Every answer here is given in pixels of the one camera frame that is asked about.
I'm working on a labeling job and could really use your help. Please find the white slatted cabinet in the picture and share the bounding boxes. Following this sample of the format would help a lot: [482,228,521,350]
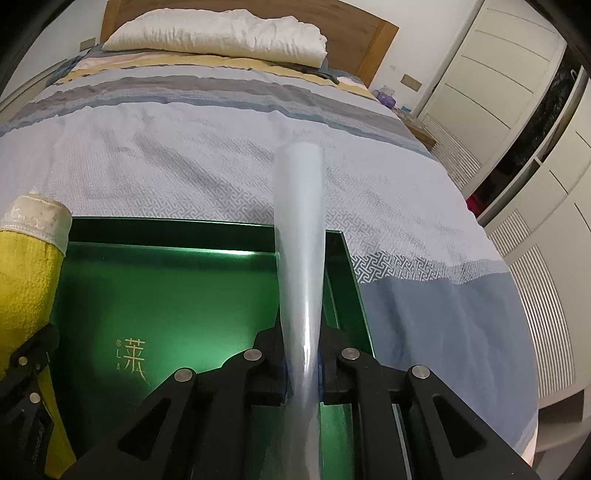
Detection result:
[475,69,591,418]

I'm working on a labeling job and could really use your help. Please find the white pillow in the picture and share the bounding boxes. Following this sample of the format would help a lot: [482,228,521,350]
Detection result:
[100,9,329,71]

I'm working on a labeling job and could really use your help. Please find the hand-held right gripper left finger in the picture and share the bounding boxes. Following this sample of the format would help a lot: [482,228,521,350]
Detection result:
[60,319,296,480]

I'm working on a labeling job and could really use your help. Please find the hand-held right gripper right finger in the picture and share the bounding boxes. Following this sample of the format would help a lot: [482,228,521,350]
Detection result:
[318,323,542,480]

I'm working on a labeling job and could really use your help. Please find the purple container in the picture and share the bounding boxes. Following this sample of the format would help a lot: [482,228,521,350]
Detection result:
[374,85,400,110]

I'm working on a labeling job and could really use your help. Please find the yellow towel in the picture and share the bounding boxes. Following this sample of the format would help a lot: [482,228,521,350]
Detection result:
[0,187,77,480]

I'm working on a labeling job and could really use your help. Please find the striped bedsheet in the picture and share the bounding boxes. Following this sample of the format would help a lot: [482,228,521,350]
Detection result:
[0,44,539,468]

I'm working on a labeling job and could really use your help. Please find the green box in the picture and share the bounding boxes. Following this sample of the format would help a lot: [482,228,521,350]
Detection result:
[46,216,385,480]

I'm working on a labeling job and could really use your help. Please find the wooden headboard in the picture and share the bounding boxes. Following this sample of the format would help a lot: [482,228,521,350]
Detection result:
[100,0,399,86]

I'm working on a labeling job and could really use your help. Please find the light blue towel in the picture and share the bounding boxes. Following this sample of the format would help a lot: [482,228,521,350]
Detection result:
[272,142,327,480]

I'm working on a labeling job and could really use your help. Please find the dark hanging clothes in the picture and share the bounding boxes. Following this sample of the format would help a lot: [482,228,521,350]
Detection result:
[499,58,588,185]

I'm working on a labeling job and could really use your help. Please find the wooden nightstand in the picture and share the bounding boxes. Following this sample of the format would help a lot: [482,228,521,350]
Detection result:
[406,117,437,149]

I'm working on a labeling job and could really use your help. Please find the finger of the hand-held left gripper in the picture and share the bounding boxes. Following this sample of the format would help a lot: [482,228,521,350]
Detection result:
[0,323,61,418]

